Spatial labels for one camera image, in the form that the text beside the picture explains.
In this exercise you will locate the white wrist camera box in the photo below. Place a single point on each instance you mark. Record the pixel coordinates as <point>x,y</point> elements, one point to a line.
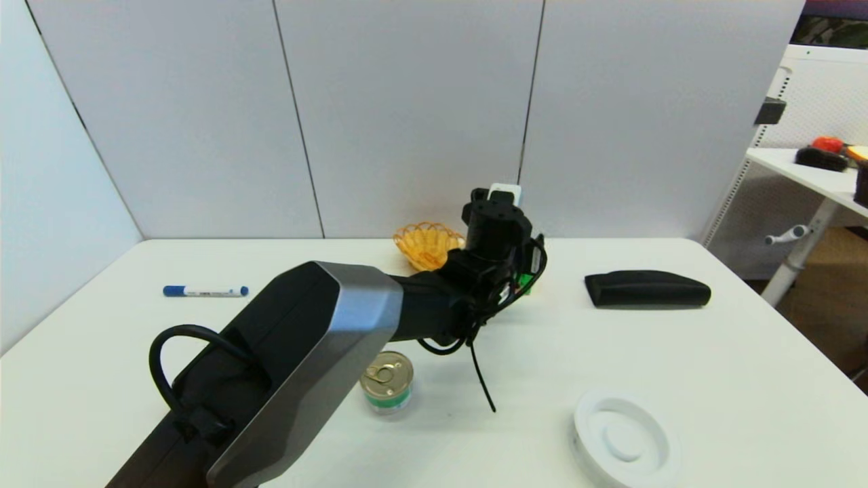
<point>513,189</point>

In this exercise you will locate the white desk leg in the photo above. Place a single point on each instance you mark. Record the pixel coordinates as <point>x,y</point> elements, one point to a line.
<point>801,252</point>

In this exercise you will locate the orange yellow object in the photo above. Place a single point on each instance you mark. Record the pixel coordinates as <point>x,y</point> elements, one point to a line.
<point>858,153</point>

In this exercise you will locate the dark brown box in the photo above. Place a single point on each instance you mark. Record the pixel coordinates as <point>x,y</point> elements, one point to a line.
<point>862,184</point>

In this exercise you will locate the black oblong object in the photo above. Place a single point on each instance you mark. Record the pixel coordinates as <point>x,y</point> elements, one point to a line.
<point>819,159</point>

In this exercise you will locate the yellow wicker basket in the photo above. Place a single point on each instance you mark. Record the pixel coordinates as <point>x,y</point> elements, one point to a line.
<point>424,245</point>

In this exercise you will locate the black glasses case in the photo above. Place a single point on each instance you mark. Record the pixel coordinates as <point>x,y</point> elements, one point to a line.
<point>644,290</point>

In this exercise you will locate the red round object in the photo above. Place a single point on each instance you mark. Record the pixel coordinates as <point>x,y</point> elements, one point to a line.
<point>828,144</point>

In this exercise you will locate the white side desk top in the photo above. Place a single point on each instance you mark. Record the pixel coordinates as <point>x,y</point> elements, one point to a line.
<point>807,175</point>

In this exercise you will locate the multicoloured rubiks cube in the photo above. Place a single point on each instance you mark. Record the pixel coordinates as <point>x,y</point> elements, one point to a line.
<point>527,281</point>

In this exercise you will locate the blue capped white marker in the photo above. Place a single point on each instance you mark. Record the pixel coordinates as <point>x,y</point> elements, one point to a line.
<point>203,291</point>

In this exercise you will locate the white perforated panel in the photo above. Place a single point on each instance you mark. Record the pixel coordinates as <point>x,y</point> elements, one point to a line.
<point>829,99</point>

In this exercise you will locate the black partition clamp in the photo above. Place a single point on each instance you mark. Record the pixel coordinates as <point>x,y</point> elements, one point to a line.
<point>771,111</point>

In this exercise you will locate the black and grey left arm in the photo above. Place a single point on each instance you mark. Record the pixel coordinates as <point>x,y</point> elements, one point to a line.
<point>298,352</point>

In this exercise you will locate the white round dish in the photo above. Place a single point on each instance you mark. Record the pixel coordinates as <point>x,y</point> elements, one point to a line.
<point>624,440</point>

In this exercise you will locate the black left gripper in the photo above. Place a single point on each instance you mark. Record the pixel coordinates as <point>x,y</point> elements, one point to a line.
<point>495,227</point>

